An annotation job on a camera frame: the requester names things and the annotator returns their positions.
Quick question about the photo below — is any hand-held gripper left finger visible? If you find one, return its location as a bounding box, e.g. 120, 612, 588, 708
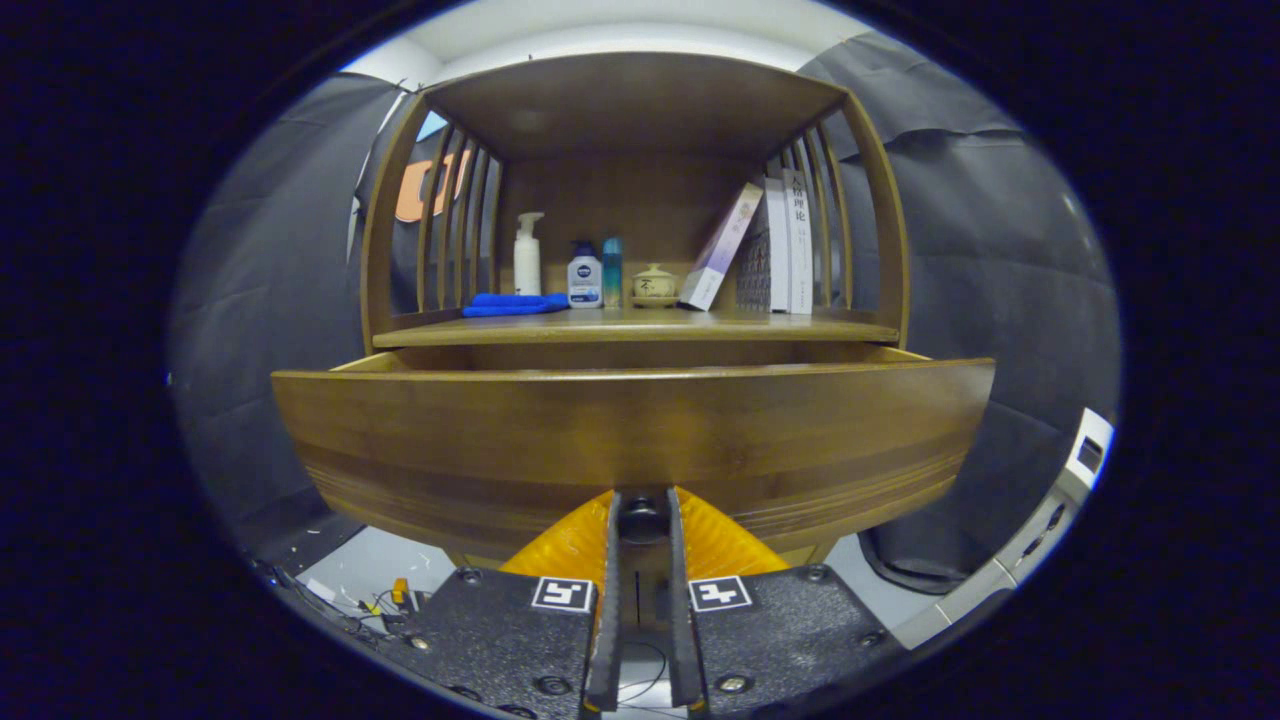
385, 488, 624, 719

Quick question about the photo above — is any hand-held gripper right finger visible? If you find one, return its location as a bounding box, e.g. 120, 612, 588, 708
667, 486, 906, 716

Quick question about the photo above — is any wooden drawer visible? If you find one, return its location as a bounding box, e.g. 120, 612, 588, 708
270, 343, 997, 571

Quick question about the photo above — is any wooden countertop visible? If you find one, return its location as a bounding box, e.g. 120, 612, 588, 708
372, 305, 901, 349

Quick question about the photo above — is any wooden cabinet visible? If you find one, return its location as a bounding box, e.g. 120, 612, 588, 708
358, 52, 911, 571

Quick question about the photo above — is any blue folded cloth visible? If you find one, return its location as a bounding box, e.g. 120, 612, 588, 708
461, 292, 570, 319

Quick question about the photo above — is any beige lidded tea cup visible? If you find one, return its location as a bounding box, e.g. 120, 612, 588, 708
631, 263, 679, 309

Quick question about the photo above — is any white bottle with blue cap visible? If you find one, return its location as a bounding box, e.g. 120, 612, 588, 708
566, 241, 604, 309

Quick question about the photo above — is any dark patterned book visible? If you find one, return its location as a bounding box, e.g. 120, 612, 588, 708
736, 195, 773, 313

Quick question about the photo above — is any white pump bottle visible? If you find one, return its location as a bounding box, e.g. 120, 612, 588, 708
513, 211, 546, 297

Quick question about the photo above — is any purple and white book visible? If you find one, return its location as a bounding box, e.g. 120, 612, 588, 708
678, 182, 765, 312

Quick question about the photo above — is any white book with black lettering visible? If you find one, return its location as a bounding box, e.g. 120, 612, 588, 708
780, 168, 814, 316

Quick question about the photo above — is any white appliance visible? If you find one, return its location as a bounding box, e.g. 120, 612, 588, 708
890, 407, 1116, 651

